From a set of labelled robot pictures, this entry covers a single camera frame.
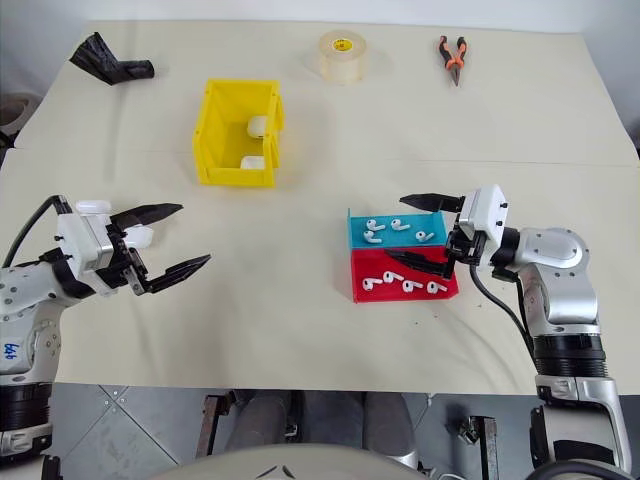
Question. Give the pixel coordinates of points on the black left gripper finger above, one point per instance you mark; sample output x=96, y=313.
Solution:
x=150, y=214
x=177, y=272

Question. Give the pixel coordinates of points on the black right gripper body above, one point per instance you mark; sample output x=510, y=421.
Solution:
x=467, y=247

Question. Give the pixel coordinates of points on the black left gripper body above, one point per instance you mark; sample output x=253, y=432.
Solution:
x=125, y=265

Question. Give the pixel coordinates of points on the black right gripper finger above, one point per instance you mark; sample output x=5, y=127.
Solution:
x=432, y=201
x=422, y=264

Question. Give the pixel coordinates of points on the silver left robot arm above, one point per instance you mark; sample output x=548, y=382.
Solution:
x=20, y=295

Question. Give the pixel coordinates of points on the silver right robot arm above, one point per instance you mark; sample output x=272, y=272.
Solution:
x=562, y=270

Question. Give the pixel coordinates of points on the white earbud charging case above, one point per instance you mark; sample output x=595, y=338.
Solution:
x=252, y=162
x=257, y=127
x=142, y=236

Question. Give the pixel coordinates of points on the yellow plastic bin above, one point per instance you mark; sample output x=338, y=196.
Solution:
x=215, y=145

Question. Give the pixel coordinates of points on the blue plastic tray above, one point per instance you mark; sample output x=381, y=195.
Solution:
x=400, y=242

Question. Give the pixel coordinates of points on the red plastic tray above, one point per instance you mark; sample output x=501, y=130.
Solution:
x=400, y=297

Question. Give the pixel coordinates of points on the cream paper table cover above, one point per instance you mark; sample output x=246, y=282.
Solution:
x=400, y=120
x=280, y=325

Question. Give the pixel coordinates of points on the orange black pliers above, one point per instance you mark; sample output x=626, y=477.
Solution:
x=453, y=60

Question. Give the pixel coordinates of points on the crumpled black plastic bag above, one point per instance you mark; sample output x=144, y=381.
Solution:
x=100, y=57

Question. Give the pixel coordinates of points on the clear tape roll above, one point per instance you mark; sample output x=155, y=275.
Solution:
x=342, y=57

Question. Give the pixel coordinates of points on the pale rounded robot torso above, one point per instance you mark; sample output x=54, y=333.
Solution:
x=300, y=462

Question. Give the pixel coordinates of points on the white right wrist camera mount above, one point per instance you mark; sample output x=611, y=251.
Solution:
x=487, y=210

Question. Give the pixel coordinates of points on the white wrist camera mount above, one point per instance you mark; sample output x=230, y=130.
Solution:
x=487, y=210
x=80, y=245

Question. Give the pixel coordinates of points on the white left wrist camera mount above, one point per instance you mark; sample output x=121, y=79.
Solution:
x=80, y=245

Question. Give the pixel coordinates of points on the rusty metal frame leg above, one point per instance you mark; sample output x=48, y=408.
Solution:
x=212, y=425
x=482, y=445

